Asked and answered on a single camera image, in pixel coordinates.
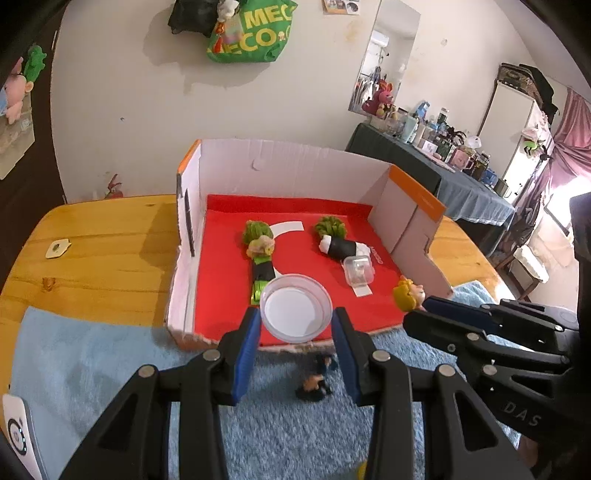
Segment dark haired blue figurine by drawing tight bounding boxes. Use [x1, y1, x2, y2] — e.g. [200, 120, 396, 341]
[295, 354, 339, 403]

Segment blond haired figurine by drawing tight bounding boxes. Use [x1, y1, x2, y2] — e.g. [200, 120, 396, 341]
[393, 276, 426, 313]

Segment clear round plastic cup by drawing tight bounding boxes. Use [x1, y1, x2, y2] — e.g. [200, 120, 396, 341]
[259, 274, 332, 344]

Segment small clear plastic box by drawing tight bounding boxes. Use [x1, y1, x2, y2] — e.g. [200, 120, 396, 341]
[342, 255, 375, 288]

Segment doll with black white wrap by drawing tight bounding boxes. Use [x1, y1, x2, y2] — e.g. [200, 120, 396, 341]
[318, 235, 370, 261]

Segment doll with green black wrap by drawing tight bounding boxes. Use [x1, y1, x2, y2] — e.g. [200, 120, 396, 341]
[246, 235, 276, 305]

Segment light blue towel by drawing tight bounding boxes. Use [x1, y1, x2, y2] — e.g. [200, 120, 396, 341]
[8, 280, 523, 480]

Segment dark cloth covered side table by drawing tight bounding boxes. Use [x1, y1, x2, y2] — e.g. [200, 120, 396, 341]
[346, 123, 515, 230]

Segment orange white cardboard box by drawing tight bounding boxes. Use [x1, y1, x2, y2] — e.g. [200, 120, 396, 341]
[165, 139, 452, 349]

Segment pink curtain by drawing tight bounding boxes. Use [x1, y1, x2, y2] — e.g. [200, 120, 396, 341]
[509, 88, 590, 246]

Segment white device on table edge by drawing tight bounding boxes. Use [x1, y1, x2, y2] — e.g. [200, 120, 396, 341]
[2, 394, 46, 480]

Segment small cream tag on table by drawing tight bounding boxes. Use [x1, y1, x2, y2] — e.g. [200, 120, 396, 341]
[45, 239, 71, 259]

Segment white refrigerator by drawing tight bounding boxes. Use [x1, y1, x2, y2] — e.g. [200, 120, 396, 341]
[479, 81, 544, 204]

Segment clutter of bottles on side table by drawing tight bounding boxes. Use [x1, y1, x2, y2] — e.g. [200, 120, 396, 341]
[348, 122, 503, 201]

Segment pink plush dragon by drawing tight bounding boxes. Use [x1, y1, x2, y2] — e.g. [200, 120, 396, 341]
[362, 80, 393, 119]

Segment pink plush toys on door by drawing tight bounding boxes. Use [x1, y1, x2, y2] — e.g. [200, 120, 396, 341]
[1, 57, 34, 125]

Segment green plush on door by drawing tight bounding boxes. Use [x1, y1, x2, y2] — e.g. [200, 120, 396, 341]
[22, 44, 47, 83]

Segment wall mirror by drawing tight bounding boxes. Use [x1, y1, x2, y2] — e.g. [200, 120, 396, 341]
[349, 0, 421, 115]

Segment green shopping bag on wall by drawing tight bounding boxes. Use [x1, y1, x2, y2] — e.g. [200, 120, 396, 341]
[206, 0, 297, 63]

